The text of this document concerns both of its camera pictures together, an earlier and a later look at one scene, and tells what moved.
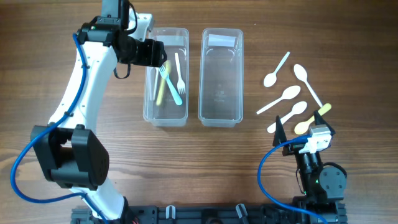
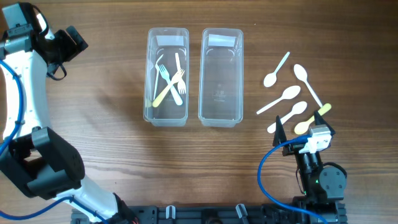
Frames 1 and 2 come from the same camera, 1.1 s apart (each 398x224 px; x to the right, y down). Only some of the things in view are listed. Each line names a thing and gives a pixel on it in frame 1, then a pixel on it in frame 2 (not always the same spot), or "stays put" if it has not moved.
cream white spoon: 290,93 stays put
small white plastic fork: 181,85 stays put
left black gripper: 153,56 → 73,48
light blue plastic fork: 165,76 stays put
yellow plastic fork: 167,65 → 175,78
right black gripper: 280,134 stays put
